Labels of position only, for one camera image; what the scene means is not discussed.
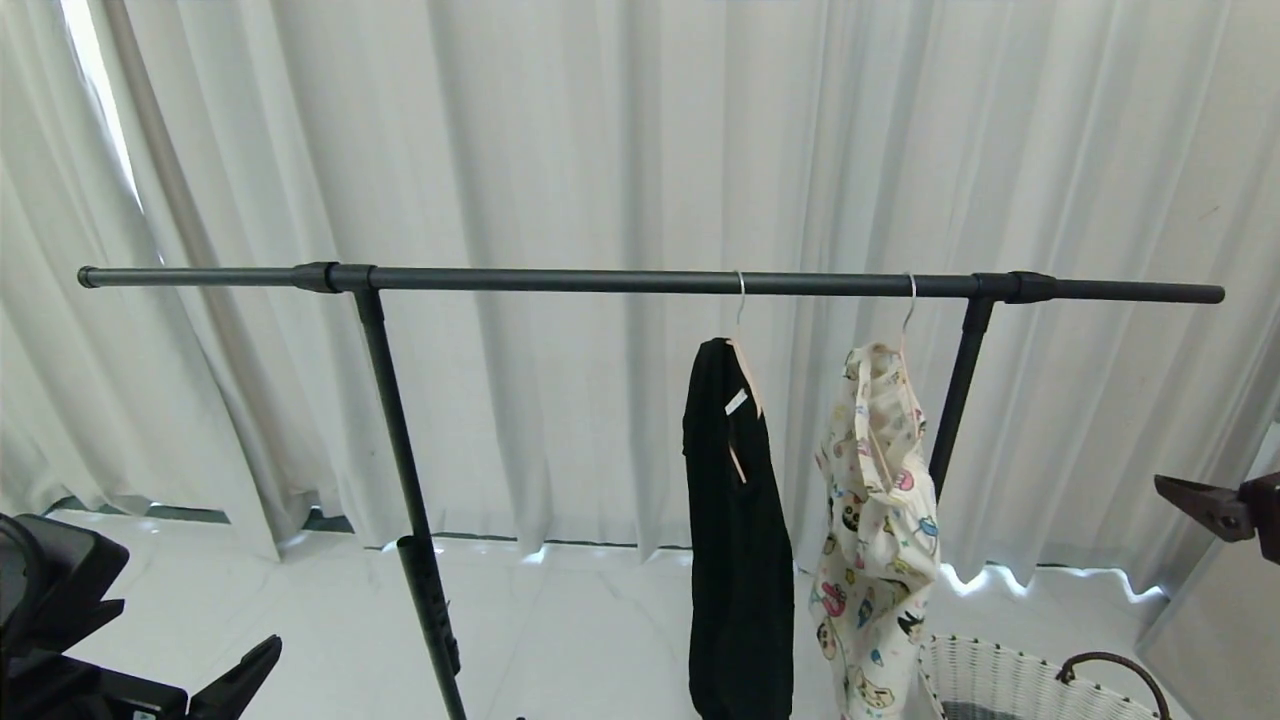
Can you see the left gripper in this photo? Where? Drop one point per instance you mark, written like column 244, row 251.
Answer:
column 90, row 690

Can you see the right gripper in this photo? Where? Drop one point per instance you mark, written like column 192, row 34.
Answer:
column 1268, row 515

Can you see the cream printed garment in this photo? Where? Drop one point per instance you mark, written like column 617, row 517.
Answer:
column 880, row 520

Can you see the pink clothes hanger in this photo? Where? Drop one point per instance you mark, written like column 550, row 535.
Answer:
column 745, row 370
column 908, row 305

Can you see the black garment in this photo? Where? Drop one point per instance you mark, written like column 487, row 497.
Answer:
column 735, row 550

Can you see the white laundry basket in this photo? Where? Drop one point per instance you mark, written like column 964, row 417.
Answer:
column 1010, row 680

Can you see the black clothes rack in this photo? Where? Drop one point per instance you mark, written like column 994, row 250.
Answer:
column 650, row 281

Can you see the white curtain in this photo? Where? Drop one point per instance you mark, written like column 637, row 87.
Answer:
column 600, row 130

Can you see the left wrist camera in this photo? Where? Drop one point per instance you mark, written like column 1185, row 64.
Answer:
column 55, row 570

